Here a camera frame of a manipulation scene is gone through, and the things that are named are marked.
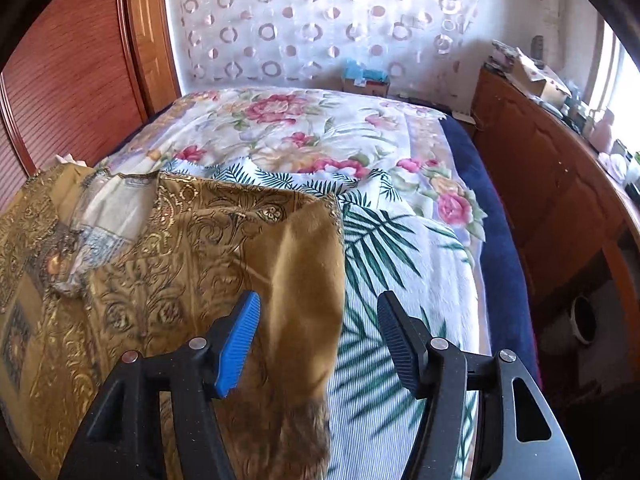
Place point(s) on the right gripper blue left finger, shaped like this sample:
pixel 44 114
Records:
pixel 233 336

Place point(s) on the golden brown patterned garment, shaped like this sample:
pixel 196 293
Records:
pixel 96 264

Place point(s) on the floral quilt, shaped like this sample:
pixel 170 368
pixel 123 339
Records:
pixel 287 131

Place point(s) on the palm leaf bed sheet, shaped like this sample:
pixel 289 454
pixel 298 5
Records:
pixel 397 263

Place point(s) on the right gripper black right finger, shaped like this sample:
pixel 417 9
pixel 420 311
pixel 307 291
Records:
pixel 404 342

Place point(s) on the brown wooden sideboard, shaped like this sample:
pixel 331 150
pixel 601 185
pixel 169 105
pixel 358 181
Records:
pixel 563 208

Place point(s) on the circle pattern sheer curtain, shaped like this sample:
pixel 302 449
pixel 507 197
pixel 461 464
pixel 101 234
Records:
pixel 416 44

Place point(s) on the red wooden wardrobe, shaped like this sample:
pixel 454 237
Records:
pixel 78 77

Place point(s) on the open cardboard box on sideboard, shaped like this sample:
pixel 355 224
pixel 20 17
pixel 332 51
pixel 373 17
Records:
pixel 542 83

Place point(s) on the navy blue blanket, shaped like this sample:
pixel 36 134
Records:
pixel 509 321

